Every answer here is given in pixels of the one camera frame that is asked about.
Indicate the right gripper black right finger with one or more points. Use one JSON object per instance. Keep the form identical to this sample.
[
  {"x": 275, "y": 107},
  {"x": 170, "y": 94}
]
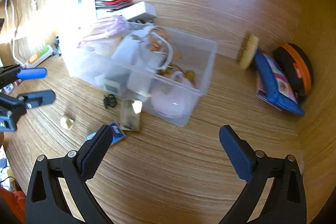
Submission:
[{"x": 286, "y": 201}]

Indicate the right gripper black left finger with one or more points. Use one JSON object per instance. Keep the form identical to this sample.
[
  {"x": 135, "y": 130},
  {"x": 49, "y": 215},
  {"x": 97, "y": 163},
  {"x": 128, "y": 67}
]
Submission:
[{"x": 58, "y": 191}]

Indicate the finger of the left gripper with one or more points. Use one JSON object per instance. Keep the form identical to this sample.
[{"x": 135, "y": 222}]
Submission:
[
  {"x": 31, "y": 73},
  {"x": 37, "y": 99}
]

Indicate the small square perfume bottle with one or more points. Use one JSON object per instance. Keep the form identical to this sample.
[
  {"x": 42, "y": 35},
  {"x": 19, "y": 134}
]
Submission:
[{"x": 130, "y": 119}]

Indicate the white round puff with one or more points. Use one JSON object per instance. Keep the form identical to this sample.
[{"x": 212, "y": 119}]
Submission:
[{"x": 171, "y": 101}]

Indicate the white cloth drawstring bag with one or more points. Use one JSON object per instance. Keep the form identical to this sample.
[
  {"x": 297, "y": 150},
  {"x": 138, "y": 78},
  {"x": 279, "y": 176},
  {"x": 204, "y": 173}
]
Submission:
[{"x": 146, "y": 49}]

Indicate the orange sleeve forearm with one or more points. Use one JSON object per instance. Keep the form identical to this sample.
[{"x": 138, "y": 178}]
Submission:
[{"x": 16, "y": 201}]

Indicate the orange white tube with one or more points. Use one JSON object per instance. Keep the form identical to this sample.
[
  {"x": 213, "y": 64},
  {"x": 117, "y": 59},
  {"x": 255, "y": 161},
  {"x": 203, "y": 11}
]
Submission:
[{"x": 39, "y": 57}]

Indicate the small beige shell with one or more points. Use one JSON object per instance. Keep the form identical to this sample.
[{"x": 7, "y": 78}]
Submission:
[{"x": 66, "y": 122}]

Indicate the black hair clip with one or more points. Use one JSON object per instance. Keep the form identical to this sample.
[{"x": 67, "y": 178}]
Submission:
[{"x": 110, "y": 101}]

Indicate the white paper bag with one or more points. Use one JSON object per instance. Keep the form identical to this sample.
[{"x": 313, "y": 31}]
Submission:
[{"x": 75, "y": 16}]

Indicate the small blue staples box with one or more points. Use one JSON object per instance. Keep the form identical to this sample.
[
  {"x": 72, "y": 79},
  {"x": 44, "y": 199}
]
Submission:
[{"x": 118, "y": 134}]

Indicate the cream cylinder candle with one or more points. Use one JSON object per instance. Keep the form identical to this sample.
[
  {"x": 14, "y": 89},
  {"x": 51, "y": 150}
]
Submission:
[{"x": 106, "y": 46}]

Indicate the blue fabric pouch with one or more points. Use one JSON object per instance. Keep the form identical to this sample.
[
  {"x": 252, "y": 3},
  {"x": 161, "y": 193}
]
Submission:
[{"x": 278, "y": 90}]

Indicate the pink notebook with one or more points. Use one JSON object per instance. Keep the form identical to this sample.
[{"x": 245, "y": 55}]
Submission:
[{"x": 261, "y": 92}]

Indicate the small white cardboard box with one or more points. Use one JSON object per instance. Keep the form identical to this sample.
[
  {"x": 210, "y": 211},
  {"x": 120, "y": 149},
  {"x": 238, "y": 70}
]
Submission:
[{"x": 138, "y": 11}]

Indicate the clear plastic storage bin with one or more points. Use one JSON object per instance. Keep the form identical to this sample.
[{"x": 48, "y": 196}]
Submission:
[{"x": 127, "y": 82}]

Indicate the black orange round case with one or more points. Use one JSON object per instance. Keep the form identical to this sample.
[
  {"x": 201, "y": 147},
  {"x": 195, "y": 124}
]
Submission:
[{"x": 297, "y": 68}]

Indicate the cream lotion tube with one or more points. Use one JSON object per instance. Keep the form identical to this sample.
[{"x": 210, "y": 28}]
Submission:
[{"x": 248, "y": 50}]

